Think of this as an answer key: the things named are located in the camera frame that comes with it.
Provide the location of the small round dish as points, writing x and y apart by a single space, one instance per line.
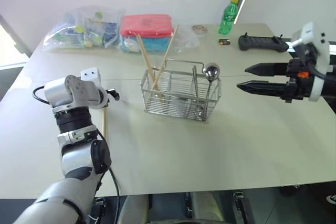
199 29

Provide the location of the black table clamp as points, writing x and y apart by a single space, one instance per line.
99 207
240 199

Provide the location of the blue folded cloth pack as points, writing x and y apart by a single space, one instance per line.
155 42

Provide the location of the black battery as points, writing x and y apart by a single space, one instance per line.
224 41

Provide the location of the metal spoon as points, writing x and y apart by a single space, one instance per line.
212 72

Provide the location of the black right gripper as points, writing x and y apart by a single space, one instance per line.
295 82

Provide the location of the clear bag of packets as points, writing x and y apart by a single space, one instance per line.
78 33

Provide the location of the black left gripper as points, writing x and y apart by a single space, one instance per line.
113 95

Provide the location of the black remote controller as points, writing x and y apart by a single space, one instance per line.
260 43

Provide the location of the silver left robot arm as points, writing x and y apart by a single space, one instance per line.
76 155

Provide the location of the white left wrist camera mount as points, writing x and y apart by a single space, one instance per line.
90 74

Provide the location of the clear empty plastic bag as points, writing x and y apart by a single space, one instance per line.
187 41

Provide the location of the green plastic bottle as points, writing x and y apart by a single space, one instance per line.
227 19

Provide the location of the wooden chopstick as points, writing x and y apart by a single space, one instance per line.
168 51
144 56
105 124

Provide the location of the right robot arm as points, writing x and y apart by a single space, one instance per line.
329 86

